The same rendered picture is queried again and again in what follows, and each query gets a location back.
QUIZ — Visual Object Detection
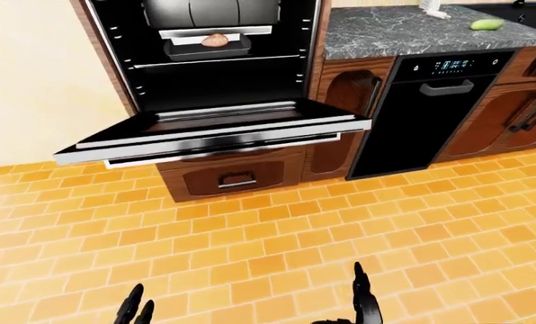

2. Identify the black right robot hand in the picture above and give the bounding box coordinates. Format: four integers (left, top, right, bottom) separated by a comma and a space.
324, 261, 384, 324

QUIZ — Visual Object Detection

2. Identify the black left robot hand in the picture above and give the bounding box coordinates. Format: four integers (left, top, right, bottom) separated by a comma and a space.
112, 283, 156, 324

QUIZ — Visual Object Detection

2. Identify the narrow wooden cabinet door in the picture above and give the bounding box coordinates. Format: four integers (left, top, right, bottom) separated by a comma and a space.
300, 56, 398, 184

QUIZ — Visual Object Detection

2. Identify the black and steel oven door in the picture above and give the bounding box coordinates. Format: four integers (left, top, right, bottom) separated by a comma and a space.
53, 100, 372, 170

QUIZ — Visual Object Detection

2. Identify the black built-in oven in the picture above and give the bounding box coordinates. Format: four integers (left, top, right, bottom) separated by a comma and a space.
82, 0, 323, 114

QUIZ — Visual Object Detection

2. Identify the steel oven rack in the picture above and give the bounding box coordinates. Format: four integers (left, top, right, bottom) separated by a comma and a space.
158, 23, 272, 41

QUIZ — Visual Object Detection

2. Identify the black dishwasher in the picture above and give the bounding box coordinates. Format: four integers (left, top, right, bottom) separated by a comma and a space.
344, 49, 523, 181

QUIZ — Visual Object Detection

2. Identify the black baking tray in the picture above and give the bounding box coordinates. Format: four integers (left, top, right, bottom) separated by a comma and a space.
163, 35, 253, 62

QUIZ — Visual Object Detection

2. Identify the grey marble countertop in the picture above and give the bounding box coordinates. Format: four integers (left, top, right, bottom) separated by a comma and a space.
323, 3, 536, 62

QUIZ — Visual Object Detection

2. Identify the white bottle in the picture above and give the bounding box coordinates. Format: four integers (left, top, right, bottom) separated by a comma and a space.
418, 0, 451, 20

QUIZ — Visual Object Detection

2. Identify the green vegetable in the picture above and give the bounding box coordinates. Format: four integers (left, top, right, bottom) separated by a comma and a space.
469, 18, 505, 31

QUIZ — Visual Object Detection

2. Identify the black sink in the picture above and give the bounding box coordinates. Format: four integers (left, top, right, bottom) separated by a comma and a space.
459, 0, 536, 32

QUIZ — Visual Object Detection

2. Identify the wooden drawer with metal handle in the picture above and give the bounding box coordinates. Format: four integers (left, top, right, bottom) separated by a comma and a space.
157, 143, 308, 203

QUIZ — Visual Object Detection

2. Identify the wooden cabinet door with black handle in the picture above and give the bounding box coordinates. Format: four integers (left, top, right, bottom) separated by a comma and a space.
433, 78, 536, 165

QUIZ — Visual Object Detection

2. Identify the wooden oven cabinet frame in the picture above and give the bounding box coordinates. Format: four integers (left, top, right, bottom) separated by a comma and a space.
68, 0, 137, 116

